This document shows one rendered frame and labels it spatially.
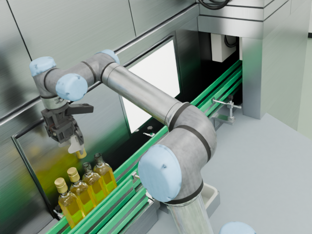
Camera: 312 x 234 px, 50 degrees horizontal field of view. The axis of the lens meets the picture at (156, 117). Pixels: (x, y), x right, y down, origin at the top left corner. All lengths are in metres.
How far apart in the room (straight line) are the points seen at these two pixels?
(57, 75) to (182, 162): 0.44
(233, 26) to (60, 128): 1.07
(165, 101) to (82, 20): 0.56
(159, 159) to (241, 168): 1.01
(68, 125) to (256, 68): 1.09
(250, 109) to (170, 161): 1.31
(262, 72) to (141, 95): 1.04
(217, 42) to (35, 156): 1.24
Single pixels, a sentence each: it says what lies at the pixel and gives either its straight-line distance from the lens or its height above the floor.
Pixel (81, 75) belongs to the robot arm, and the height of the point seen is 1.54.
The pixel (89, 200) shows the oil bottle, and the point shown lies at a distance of 1.32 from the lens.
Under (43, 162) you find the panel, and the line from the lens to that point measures 1.31.
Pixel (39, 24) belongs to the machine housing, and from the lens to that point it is 1.21.
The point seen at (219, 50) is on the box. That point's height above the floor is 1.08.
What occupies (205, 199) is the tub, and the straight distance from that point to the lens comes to 1.54.
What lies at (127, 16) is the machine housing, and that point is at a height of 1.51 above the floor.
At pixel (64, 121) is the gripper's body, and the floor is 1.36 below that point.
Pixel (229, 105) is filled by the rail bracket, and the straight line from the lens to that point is 1.75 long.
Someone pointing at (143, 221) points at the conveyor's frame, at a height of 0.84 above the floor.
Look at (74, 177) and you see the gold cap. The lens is 1.24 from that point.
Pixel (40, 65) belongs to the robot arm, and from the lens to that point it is 1.01.
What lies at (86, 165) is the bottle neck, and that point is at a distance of 1.28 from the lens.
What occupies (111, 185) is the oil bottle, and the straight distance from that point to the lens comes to 1.37.
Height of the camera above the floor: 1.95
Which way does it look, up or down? 35 degrees down
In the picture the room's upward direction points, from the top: 11 degrees counter-clockwise
